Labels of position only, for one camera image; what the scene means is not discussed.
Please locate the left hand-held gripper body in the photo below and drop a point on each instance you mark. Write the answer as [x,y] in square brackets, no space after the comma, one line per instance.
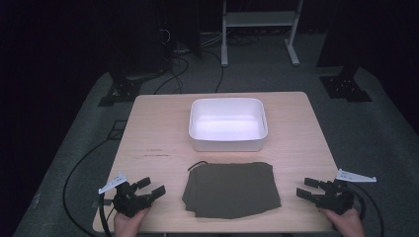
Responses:
[126,199]

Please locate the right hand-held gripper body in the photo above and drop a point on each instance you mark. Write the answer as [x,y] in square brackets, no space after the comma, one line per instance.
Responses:
[339,194]

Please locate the dark olive cloth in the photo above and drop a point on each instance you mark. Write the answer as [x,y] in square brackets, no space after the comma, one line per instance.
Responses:
[230,189]

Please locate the white plastic bin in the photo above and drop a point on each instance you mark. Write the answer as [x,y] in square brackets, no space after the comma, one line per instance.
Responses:
[228,125]

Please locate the person's left hand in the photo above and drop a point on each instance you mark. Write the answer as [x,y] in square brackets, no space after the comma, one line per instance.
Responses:
[129,224]

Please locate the person's right hand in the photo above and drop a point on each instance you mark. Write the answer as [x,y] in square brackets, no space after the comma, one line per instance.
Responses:
[345,223]

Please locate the black stand base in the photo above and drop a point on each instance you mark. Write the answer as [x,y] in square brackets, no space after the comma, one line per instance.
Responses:
[120,89]
[344,87]

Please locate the white metal stand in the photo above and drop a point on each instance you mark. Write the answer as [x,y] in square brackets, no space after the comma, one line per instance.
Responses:
[260,29]

